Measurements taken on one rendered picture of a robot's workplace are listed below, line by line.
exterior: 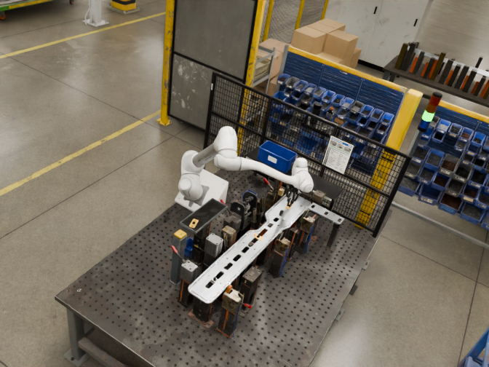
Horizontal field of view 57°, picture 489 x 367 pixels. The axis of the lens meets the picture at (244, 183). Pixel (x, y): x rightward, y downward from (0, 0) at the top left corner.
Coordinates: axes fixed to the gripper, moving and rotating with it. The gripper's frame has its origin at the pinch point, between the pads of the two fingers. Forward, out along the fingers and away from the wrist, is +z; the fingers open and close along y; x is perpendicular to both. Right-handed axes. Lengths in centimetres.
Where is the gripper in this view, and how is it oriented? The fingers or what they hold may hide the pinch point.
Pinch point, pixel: (289, 202)
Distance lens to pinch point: 361.8
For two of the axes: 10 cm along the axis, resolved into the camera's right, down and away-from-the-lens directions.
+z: -1.5, 7.9, 5.9
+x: 5.5, -4.3, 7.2
